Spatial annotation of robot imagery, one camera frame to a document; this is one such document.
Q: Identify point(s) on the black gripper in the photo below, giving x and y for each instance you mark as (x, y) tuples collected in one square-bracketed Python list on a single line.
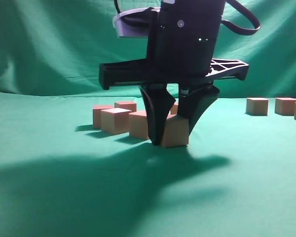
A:
[(181, 42)]

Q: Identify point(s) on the red cube placed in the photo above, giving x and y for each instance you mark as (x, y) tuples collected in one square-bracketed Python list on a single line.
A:
[(174, 109), (97, 114), (115, 121)]

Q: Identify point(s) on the red cube back row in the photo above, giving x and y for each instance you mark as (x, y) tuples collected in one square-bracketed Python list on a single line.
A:
[(128, 105)]

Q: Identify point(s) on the green cloth backdrop and cover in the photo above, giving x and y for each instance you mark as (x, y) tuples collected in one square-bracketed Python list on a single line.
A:
[(59, 177)]

